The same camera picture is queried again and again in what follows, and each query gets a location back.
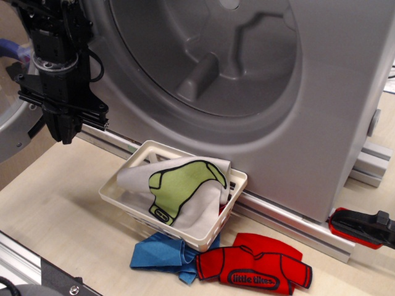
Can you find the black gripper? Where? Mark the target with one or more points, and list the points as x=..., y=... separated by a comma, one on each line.
x=65, y=99

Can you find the white cloth with green shirt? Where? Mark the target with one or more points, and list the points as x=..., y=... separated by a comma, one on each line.
x=184, y=193

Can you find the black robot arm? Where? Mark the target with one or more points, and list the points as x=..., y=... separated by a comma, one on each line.
x=60, y=33

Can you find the grey washing machine door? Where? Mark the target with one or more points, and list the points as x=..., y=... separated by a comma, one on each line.
x=20, y=120

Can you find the white plastic laundry basket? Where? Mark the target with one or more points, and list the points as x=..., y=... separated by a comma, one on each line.
x=153, y=152

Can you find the grey toy washing machine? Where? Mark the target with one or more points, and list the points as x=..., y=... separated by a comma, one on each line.
x=284, y=90

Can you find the plain blue cloth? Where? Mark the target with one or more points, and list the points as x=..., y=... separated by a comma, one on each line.
x=162, y=253

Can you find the red cloth in basket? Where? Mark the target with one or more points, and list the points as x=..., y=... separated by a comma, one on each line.
x=221, y=209

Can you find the red little tikes shirt cloth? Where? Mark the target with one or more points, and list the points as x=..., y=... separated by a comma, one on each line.
x=256, y=261

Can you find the red and black clamp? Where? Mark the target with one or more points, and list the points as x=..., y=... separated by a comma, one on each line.
x=372, y=231

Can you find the aluminium frame with black bracket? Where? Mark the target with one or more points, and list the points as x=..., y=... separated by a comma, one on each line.
x=23, y=272

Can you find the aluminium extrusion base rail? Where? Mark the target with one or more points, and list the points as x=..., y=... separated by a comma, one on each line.
x=277, y=222

